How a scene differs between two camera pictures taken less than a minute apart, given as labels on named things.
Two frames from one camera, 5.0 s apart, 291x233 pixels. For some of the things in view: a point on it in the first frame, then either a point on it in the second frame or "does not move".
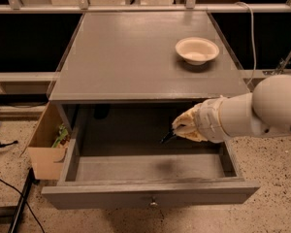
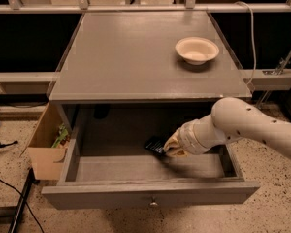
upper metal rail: [145, 8] does not move
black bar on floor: [22, 204] does not move
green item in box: [63, 137] does not move
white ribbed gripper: [208, 119] to [186, 138]
